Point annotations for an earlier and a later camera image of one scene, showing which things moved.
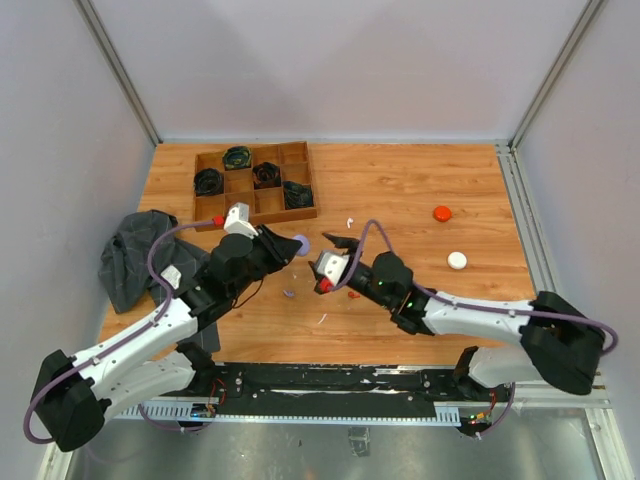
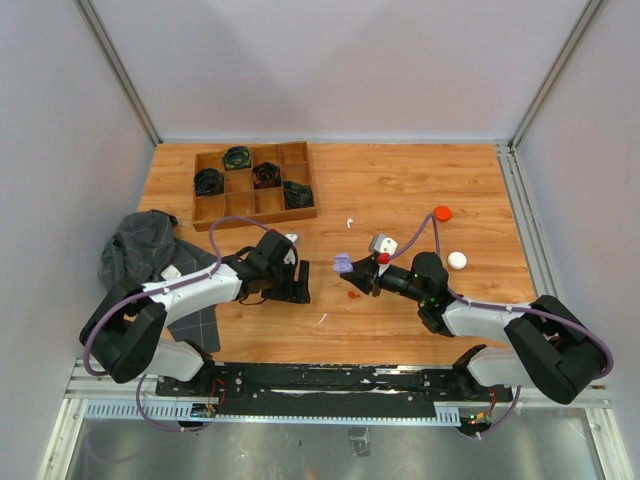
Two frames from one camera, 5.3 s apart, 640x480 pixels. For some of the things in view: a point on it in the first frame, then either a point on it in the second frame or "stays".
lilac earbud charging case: [305, 247] to [342, 263]
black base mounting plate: [338, 389] stays
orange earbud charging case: [442, 213] stays
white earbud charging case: [457, 260] stays
